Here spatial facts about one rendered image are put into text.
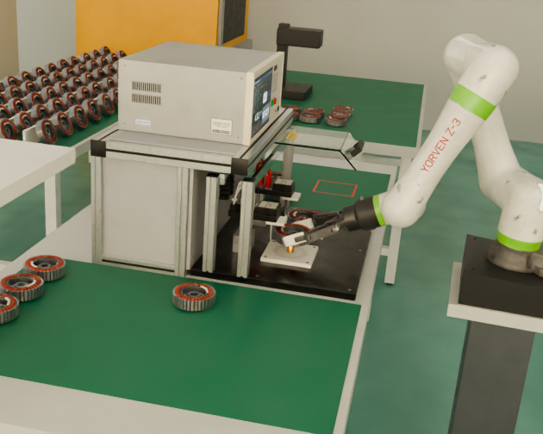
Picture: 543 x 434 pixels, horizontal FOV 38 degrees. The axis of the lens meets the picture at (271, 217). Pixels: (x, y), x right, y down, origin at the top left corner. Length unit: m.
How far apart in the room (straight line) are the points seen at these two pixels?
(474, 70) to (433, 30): 5.45
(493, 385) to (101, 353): 1.17
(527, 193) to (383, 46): 5.42
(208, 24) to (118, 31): 0.70
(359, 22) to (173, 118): 5.41
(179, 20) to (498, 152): 3.94
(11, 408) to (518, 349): 1.40
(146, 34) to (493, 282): 4.27
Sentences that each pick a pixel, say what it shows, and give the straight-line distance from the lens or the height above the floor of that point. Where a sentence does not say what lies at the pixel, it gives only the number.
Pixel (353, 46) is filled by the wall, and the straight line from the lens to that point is 7.56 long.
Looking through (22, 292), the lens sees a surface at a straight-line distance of 2.08.
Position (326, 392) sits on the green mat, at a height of 0.75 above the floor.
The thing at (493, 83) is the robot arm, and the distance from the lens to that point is 2.05.
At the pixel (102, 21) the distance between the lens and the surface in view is 6.15.
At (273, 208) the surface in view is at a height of 0.92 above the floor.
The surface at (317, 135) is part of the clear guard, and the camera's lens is 2.57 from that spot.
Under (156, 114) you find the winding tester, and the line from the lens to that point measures 2.25.
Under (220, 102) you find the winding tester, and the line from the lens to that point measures 2.18.
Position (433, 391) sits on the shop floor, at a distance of 3.27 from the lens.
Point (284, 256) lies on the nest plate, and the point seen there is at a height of 0.78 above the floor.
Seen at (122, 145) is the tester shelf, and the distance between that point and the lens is 2.15.
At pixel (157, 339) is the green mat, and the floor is 0.75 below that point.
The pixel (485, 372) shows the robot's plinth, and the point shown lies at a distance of 2.41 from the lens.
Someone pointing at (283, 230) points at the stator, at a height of 0.85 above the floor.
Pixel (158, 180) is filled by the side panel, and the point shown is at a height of 1.02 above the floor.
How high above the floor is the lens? 1.68
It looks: 20 degrees down
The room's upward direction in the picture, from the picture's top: 4 degrees clockwise
